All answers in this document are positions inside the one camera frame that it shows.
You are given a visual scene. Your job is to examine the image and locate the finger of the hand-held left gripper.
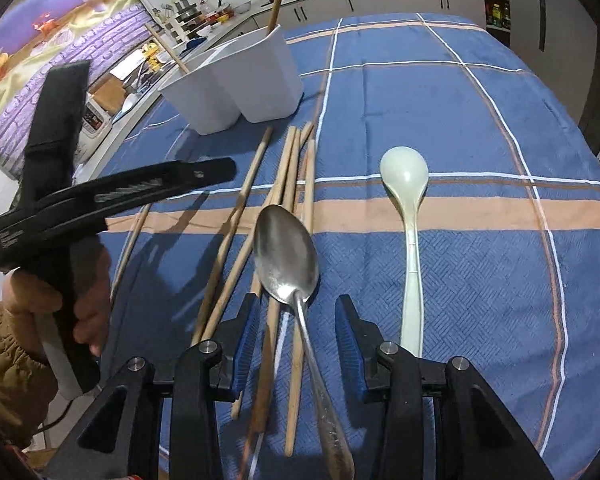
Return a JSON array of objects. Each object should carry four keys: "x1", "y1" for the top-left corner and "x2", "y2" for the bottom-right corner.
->
[{"x1": 70, "y1": 156, "x2": 237, "y2": 233}]

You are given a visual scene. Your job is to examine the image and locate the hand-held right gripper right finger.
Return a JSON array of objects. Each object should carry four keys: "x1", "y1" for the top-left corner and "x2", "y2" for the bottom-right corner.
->
[{"x1": 335, "y1": 295, "x2": 556, "y2": 480}]

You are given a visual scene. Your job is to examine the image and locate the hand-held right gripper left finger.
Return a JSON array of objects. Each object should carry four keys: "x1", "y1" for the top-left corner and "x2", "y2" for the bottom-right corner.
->
[{"x1": 45, "y1": 292, "x2": 263, "y2": 480}]

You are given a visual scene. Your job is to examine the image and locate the metal spoon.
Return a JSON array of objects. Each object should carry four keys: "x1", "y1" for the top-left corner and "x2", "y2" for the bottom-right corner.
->
[{"x1": 254, "y1": 204, "x2": 356, "y2": 480}]

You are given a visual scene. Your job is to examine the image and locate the white two-compartment utensil holder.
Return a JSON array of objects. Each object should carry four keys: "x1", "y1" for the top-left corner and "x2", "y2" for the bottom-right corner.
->
[{"x1": 157, "y1": 24, "x2": 306, "y2": 136}]

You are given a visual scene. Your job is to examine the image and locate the person's left forearm brown sleeve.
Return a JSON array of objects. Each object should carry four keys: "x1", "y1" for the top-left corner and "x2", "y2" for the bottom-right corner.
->
[{"x1": 0, "y1": 300, "x2": 61, "y2": 448}]

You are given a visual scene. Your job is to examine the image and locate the person's left hand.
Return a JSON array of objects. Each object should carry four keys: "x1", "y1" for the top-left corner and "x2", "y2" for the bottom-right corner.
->
[{"x1": 2, "y1": 247, "x2": 113, "y2": 358}]

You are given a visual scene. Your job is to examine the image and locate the white rice cooker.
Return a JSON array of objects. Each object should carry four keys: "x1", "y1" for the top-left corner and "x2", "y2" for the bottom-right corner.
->
[{"x1": 72, "y1": 94, "x2": 115, "y2": 166}]

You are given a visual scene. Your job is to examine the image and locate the brown wooden board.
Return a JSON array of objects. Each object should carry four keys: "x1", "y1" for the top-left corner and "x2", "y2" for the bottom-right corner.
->
[{"x1": 90, "y1": 77, "x2": 127, "y2": 117}]

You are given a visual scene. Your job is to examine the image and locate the blue plaid tablecloth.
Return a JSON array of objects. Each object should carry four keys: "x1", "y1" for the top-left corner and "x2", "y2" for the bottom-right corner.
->
[{"x1": 87, "y1": 12, "x2": 600, "y2": 480}]

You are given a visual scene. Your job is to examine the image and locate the yellow toy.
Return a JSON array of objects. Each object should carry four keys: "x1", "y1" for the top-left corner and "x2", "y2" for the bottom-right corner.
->
[{"x1": 139, "y1": 44, "x2": 162, "y2": 70}]

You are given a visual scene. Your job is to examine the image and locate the dish rack with pots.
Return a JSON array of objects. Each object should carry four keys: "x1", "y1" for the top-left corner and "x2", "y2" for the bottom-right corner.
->
[{"x1": 162, "y1": 0, "x2": 208, "y2": 43}]

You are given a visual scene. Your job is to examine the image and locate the pale green plastic spoon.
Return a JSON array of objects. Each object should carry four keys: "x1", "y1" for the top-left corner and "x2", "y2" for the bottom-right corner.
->
[{"x1": 379, "y1": 146, "x2": 429, "y2": 358}]

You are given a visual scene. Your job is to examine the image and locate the kitchen counter with cabinets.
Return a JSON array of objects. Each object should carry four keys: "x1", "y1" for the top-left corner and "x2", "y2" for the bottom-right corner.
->
[{"x1": 230, "y1": 0, "x2": 488, "y2": 28}]

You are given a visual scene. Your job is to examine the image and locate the shelf of condiment bottles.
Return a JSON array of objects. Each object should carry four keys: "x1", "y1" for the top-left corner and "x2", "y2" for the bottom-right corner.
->
[{"x1": 485, "y1": 0, "x2": 512, "y2": 31}]

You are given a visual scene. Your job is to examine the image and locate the tall grey cabinet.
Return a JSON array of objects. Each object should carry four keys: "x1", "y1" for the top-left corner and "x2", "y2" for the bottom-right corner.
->
[{"x1": 510, "y1": 0, "x2": 600, "y2": 136}]

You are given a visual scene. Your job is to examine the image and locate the purple floral wall mural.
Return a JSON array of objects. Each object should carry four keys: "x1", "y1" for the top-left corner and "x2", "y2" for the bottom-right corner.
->
[{"x1": 0, "y1": 0, "x2": 153, "y2": 181}]

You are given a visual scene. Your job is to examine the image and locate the black cable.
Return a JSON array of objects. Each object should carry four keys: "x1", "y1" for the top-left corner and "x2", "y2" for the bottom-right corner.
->
[{"x1": 35, "y1": 400, "x2": 81, "y2": 436}]

